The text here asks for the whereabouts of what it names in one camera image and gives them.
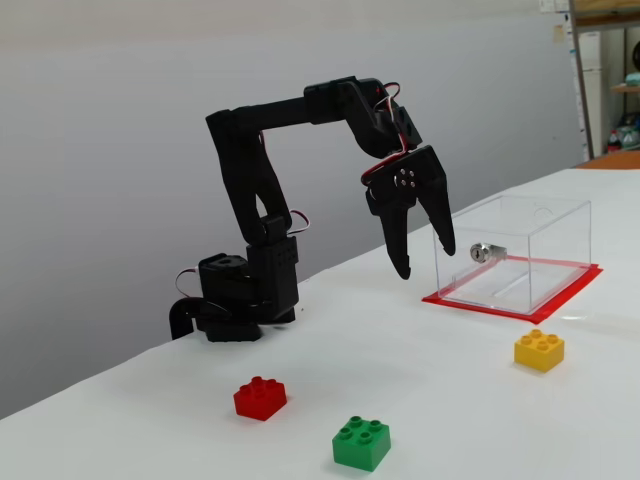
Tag yellow lego brick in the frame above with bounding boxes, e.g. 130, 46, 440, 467
513, 329, 566, 374

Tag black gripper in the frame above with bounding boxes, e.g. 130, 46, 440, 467
360, 145, 458, 281

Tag metal shelf rack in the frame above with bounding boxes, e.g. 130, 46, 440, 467
568, 0, 640, 161

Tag silver cylinder lock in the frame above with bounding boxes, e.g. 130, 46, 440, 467
468, 242, 507, 264

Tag orange table top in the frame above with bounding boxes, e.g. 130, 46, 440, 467
574, 149, 640, 171

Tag green lego brick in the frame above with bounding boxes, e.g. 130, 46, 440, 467
331, 414, 393, 473

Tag red lego brick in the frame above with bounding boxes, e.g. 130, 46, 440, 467
232, 375, 289, 423

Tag red tape frame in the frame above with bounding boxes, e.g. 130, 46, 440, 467
421, 254, 605, 326

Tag transparent plastic box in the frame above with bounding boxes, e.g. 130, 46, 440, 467
432, 193, 593, 316

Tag red white black servo cable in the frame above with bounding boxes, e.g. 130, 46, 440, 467
360, 82, 417, 187
174, 267, 202, 297
287, 209, 314, 237

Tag black table clamp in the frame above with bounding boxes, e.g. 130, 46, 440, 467
168, 297, 204, 342

